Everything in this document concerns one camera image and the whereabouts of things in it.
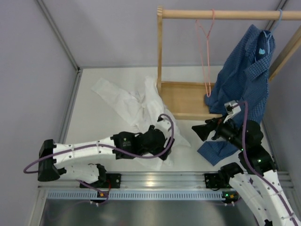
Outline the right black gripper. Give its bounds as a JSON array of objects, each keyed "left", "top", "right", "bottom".
[{"left": 192, "top": 112, "right": 246, "bottom": 151}]

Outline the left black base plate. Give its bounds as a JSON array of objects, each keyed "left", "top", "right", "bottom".
[{"left": 89, "top": 173, "right": 121, "bottom": 189}]

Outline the wooden clothes rack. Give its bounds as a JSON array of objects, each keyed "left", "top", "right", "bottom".
[{"left": 157, "top": 6, "right": 301, "bottom": 121}]

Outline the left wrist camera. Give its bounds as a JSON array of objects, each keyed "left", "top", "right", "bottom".
[{"left": 155, "top": 117, "right": 171, "bottom": 132}]

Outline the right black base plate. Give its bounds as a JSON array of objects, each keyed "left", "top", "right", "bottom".
[{"left": 204, "top": 173, "right": 231, "bottom": 191}]

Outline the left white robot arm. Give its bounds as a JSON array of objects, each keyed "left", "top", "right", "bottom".
[{"left": 38, "top": 125, "right": 174, "bottom": 188}]

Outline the slotted grey cable duct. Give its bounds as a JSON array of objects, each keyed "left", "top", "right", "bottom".
[{"left": 47, "top": 190, "right": 238, "bottom": 201}]

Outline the aluminium mounting rail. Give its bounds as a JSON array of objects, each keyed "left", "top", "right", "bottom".
[{"left": 38, "top": 171, "right": 294, "bottom": 190}]

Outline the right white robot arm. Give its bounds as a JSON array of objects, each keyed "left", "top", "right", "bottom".
[{"left": 192, "top": 117, "right": 301, "bottom": 226}]

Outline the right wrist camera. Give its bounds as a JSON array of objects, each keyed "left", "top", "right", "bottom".
[{"left": 224, "top": 100, "right": 241, "bottom": 115}]

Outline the aluminium corner post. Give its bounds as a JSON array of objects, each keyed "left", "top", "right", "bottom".
[{"left": 35, "top": 0, "right": 82, "bottom": 71}]

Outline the blue wire hanger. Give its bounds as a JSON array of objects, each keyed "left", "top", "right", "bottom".
[{"left": 254, "top": 9, "right": 283, "bottom": 62}]

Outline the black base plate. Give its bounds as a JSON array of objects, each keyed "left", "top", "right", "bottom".
[
  {"left": 204, "top": 173, "right": 231, "bottom": 191},
  {"left": 89, "top": 173, "right": 121, "bottom": 189}
]

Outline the blue checked shirt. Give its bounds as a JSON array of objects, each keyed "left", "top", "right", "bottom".
[{"left": 197, "top": 24, "right": 276, "bottom": 167}]

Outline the white shirt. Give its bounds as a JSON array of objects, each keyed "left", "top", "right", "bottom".
[{"left": 91, "top": 75, "right": 191, "bottom": 171}]

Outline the pink wire hanger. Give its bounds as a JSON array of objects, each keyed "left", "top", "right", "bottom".
[{"left": 195, "top": 9, "right": 215, "bottom": 97}]

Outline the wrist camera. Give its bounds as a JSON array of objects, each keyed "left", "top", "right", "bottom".
[
  {"left": 155, "top": 117, "right": 171, "bottom": 132},
  {"left": 224, "top": 100, "right": 241, "bottom": 115}
]

